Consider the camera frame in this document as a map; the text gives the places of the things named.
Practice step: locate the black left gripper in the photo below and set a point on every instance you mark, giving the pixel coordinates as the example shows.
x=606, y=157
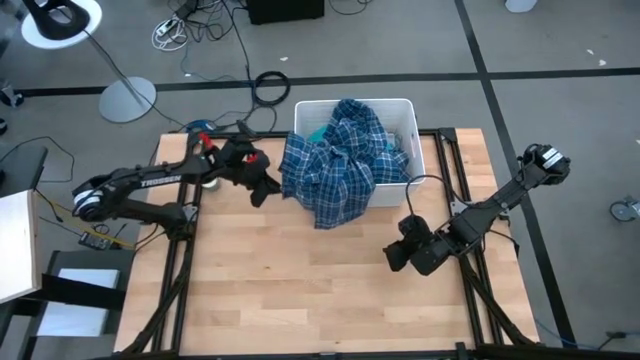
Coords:
x=242, y=165

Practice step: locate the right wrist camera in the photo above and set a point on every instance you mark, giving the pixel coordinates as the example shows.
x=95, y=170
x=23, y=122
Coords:
x=415, y=227

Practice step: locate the grey tape roll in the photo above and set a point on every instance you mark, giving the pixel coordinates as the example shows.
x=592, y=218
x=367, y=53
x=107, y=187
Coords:
x=211, y=183

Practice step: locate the floor lamp with round base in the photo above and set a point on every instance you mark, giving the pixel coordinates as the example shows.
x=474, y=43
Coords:
x=127, y=100

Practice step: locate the white power strip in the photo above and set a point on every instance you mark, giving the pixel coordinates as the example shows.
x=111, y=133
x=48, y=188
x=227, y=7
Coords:
x=167, y=27

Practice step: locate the teal garment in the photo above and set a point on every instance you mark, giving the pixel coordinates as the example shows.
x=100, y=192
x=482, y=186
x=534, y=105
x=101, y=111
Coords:
x=317, y=135

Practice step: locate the white paper sheet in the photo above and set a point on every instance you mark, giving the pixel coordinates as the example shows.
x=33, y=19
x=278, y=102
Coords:
x=75, y=320

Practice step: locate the blue plaid shirt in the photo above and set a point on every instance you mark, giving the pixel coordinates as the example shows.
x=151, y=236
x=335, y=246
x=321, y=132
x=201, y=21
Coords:
x=340, y=175

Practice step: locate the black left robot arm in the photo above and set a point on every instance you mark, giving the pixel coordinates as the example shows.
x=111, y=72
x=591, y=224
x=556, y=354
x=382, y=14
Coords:
x=150, y=180

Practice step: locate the grey caster wheel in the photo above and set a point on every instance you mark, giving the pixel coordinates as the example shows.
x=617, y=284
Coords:
x=624, y=210

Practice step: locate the white board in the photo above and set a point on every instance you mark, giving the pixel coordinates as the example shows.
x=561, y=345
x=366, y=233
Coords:
x=17, y=245

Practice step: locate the white perforated plastic basket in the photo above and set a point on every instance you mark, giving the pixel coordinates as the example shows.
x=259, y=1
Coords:
x=400, y=196

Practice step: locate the white floor object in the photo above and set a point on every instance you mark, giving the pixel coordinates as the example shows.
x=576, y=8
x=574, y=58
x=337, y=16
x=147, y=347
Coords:
x=521, y=5

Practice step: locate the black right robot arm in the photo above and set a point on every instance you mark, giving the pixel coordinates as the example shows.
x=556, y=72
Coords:
x=500, y=200

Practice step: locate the black side cabinet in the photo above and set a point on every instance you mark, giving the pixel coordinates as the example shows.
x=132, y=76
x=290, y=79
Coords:
x=22, y=170

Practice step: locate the small black electronics box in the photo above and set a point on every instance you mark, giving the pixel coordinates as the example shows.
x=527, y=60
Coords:
x=95, y=241

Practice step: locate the black stand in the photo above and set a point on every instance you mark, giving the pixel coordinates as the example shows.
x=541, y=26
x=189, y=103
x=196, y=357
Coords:
x=80, y=295

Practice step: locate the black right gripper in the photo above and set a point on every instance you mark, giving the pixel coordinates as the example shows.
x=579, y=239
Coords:
x=435, y=255

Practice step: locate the black table frame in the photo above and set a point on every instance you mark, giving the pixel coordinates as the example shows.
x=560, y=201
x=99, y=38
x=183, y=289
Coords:
x=172, y=280

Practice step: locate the black caster wheel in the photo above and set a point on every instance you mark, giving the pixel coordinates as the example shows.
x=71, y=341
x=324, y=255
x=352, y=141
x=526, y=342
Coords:
x=11, y=96

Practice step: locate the black box on floor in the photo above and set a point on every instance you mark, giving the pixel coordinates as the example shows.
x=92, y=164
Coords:
x=285, y=10

